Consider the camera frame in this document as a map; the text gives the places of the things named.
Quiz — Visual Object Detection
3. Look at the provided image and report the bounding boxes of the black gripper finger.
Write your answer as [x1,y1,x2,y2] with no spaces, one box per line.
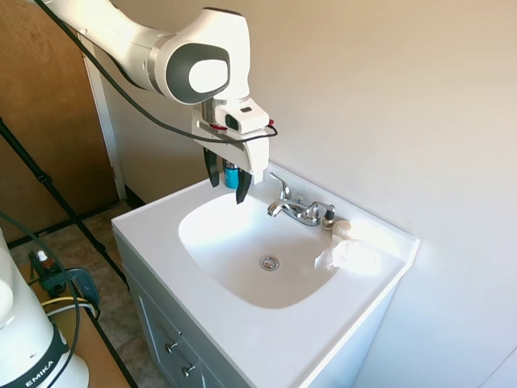
[203,147,222,188]
[234,167,253,205]

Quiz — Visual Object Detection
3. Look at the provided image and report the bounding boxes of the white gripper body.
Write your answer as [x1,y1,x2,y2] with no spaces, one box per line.
[195,116,271,186]

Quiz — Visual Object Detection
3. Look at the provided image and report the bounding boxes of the white tissue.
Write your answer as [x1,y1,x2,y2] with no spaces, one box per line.
[313,238,384,271]

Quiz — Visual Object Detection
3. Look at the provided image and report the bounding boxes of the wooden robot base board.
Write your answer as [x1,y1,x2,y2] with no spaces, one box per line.
[23,261,139,388]

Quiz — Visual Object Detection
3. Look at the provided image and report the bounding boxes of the blue bottle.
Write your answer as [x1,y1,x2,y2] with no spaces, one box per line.
[222,158,241,190]

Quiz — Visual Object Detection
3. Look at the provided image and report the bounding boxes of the chrome sink faucet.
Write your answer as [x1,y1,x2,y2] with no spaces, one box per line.
[266,172,336,228]

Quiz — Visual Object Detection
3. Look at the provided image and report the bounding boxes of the small dark bottle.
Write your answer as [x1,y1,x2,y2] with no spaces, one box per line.
[321,205,337,231]

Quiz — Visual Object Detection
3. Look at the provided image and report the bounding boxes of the round beige wrapped soap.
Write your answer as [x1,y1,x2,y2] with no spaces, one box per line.
[331,219,354,240]

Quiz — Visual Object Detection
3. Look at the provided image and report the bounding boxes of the white vanity sink top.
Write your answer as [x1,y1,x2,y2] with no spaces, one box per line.
[111,160,422,388]

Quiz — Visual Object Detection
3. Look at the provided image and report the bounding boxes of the grey vanity cabinet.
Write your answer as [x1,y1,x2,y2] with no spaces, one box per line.
[114,233,399,388]

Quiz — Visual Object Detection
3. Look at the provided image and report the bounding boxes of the black tripod stand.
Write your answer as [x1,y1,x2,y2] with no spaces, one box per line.
[0,116,139,388]

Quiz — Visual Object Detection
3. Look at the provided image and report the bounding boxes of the black grey clamp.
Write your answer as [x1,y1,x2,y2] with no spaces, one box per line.
[27,251,102,321]

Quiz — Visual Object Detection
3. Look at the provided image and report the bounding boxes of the brown wooden door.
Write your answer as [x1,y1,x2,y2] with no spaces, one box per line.
[0,0,119,244]

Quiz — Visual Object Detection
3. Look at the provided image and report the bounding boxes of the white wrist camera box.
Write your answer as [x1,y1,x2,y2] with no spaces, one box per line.
[212,98,271,133]

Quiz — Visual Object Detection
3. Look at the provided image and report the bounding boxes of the white door frame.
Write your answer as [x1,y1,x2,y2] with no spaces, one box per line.
[78,31,129,202]

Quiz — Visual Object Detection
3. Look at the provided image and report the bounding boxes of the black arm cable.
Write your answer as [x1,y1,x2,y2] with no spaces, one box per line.
[31,0,280,146]

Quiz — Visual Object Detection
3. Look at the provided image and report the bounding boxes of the yellow cable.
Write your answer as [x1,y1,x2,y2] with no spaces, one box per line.
[41,296,101,321]

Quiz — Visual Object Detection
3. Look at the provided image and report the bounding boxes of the black base cable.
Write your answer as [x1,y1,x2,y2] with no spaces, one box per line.
[0,209,82,388]

